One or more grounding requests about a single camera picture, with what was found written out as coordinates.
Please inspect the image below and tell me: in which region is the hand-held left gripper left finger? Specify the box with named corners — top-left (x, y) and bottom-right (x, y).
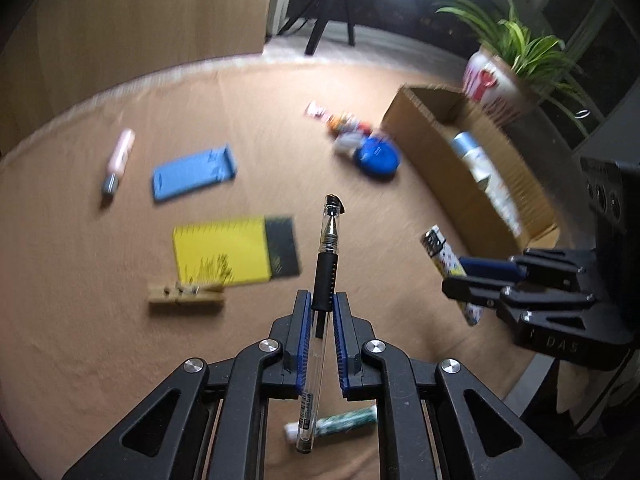
top-left (62, 289), bottom-right (313, 480)

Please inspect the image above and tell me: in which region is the pink bottle with grey cap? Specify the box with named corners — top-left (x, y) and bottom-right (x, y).
top-left (101, 128), bottom-right (137, 198)

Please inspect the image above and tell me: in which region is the dragon toy keychain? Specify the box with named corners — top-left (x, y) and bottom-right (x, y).
top-left (305, 101), bottom-right (373, 136)

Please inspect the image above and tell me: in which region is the blue round tape measure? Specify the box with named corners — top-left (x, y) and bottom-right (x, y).
top-left (352, 132), bottom-right (402, 180)

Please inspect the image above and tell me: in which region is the cardboard box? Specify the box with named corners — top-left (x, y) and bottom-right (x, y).
top-left (381, 85), bottom-right (561, 256)

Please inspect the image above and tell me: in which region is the black tripod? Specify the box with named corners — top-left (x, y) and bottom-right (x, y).
top-left (280, 0), bottom-right (373, 56)

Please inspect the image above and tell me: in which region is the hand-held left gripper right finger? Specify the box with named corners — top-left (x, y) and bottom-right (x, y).
top-left (334, 291), bottom-right (581, 480)

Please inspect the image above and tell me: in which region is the large light wooden board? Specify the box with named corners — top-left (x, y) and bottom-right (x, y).
top-left (0, 0), bottom-right (301, 156)

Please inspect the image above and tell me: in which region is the small white object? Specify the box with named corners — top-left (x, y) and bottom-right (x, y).
top-left (334, 131), bottom-right (363, 155)

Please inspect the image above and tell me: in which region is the green patterned tube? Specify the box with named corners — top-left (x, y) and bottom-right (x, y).
top-left (284, 405), bottom-right (378, 443)

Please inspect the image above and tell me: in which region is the blue phone stand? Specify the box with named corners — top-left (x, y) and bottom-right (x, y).
top-left (151, 143), bottom-right (238, 204)

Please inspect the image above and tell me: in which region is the wooden clothespin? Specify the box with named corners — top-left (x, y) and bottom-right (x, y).
top-left (147, 282), bottom-right (226, 316)

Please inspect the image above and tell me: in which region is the clear black pen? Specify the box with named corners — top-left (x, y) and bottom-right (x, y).
top-left (295, 194), bottom-right (347, 453)

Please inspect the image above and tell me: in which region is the spider plant in painted pot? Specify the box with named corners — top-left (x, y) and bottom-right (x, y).
top-left (432, 0), bottom-right (603, 136)

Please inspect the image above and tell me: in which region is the yellow and black card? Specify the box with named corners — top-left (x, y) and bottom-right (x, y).
top-left (172, 215), bottom-right (302, 288)

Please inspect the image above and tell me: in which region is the patterned folding knife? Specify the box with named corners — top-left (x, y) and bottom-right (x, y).
top-left (420, 226), bottom-right (485, 326)

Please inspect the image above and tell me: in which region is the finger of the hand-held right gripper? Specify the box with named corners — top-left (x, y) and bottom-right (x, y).
top-left (457, 249), bottom-right (596, 286)
top-left (441, 276), bottom-right (598, 321)

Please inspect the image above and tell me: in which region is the white lotion bottle blue cap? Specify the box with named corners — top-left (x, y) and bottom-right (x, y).
top-left (450, 131), bottom-right (523, 237)

